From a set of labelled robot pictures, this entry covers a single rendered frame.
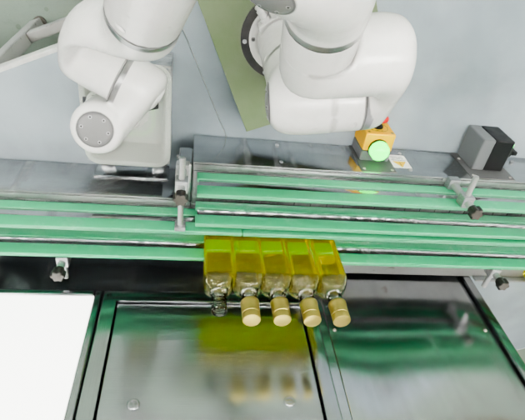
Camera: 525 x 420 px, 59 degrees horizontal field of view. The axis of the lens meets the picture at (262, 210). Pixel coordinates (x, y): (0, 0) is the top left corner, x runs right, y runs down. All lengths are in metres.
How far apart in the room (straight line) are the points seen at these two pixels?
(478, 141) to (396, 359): 0.53
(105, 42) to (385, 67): 0.31
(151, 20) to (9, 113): 0.71
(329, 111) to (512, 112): 0.72
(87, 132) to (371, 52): 0.39
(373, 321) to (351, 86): 0.72
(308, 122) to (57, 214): 0.59
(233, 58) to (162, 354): 0.59
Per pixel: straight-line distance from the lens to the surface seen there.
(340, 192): 1.00
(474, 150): 1.21
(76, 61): 0.68
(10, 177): 1.13
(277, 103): 0.63
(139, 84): 0.67
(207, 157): 1.00
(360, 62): 0.54
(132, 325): 1.02
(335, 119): 0.65
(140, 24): 0.50
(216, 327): 1.02
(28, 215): 1.04
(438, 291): 1.31
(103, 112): 0.68
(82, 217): 1.02
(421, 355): 1.14
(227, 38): 0.92
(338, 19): 0.41
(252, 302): 0.88
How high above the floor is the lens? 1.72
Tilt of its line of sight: 53 degrees down
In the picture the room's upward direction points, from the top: 170 degrees clockwise
